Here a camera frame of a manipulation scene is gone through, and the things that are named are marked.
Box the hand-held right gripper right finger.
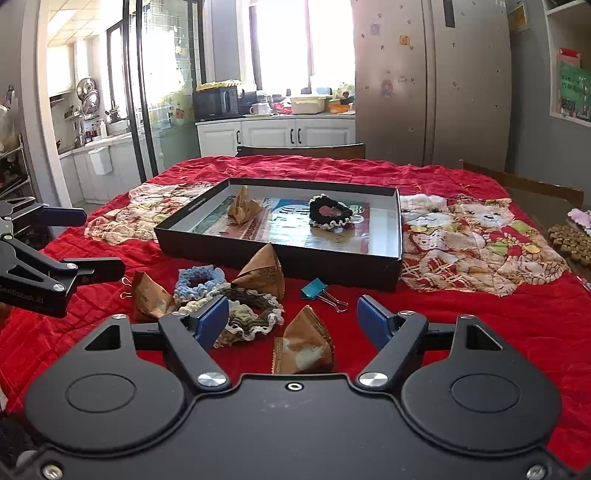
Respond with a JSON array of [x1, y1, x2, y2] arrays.
[[356, 295, 505, 389]]

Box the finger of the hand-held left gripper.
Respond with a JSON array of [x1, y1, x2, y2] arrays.
[[0, 198, 87, 237], [0, 239, 125, 289]]

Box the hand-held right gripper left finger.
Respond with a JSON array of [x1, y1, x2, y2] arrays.
[[83, 295, 232, 393]]

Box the brown cream-edged scrunchie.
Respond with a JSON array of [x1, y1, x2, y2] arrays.
[[213, 287, 284, 349]]

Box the brown triangular snack packet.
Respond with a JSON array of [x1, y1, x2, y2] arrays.
[[271, 305, 335, 376], [227, 186, 265, 227], [132, 271, 177, 323], [231, 243, 286, 297]]

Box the black shallow cardboard box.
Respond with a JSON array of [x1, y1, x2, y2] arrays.
[[154, 178, 402, 292]]

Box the cream knitted scrunchie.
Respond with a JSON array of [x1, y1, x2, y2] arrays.
[[174, 290, 232, 317]]

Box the light blue knitted scrunchie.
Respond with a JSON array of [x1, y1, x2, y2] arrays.
[[174, 265, 227, 301]]

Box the metal storage rack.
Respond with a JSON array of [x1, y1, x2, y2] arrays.
[[0, 133, 34, 200]]

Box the blue binder clip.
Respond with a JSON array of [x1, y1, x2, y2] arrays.
[[301, 278, 350, 314]]

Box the white hanging bin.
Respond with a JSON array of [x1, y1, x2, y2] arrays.
[[87, 146, 114, 175]]

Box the black white-edged scrunchie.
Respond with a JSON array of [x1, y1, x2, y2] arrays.
[[308, 194, 354, 228]]

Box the hanging metal pot lids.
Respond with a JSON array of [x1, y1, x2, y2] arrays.
[[76, 76, 99, 108]]

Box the red printed quilt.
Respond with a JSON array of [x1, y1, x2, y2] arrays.
[[0, 154, 591, 462]]

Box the black framed sliding door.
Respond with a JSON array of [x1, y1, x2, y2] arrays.
[[122, 0, 207, 184]]

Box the black microwave oven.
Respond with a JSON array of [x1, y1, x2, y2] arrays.
[[192, 85, 242, 122]]

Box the white kitchen cabinet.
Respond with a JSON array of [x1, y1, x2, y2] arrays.
[[196, 116, 357, 158]]

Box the pile of brown tokens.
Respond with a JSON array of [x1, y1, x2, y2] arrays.
[[547, 223, 591, 267]]

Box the white plastic container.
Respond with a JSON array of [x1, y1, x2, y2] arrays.
[[289, 94, 329, 115]]

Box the silver refrigerator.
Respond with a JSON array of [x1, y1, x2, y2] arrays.
[[350, 0, 514, 172]]

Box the pink cloth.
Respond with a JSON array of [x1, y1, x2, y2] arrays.
[[566, 208, 591, 232]]

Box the white wall shelf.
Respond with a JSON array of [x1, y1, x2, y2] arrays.
[[542, 0, 591, 128]]

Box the yellow wall notice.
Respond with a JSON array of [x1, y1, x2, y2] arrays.
[[507, 4, 530, 33]]

